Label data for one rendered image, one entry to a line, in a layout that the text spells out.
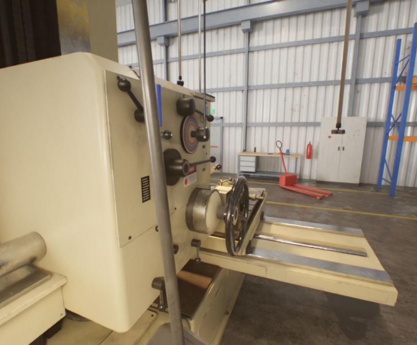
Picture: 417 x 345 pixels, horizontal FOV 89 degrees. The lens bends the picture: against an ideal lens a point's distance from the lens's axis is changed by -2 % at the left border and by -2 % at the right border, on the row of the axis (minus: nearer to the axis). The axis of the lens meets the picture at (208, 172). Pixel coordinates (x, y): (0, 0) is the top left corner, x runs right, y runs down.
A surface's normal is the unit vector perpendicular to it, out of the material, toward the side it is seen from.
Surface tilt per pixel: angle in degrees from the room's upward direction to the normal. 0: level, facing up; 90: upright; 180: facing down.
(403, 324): 0
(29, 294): 0
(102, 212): 90
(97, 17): 90
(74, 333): 0
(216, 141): 90
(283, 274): 90
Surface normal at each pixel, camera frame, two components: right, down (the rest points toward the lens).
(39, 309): 0.93, 0.07
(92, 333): 0.00, -0.98
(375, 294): -0.37, 0.18
